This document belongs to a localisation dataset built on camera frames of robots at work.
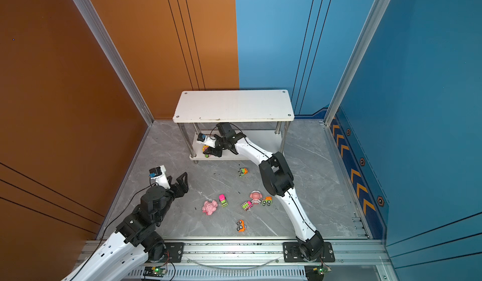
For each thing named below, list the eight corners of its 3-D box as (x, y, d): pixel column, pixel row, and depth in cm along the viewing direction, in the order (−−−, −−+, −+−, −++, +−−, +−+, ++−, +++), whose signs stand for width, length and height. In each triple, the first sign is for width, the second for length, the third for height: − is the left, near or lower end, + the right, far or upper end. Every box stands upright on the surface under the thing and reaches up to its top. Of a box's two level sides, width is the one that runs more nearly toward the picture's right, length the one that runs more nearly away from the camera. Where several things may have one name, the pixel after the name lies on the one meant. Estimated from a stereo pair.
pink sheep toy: (202, 215, 84) (201, 213, 81) (204, 203, 88) (203, 200, 85) (216, 215, 84) (215, 213, 81) (217, 202, 88) (216, 200, 85)
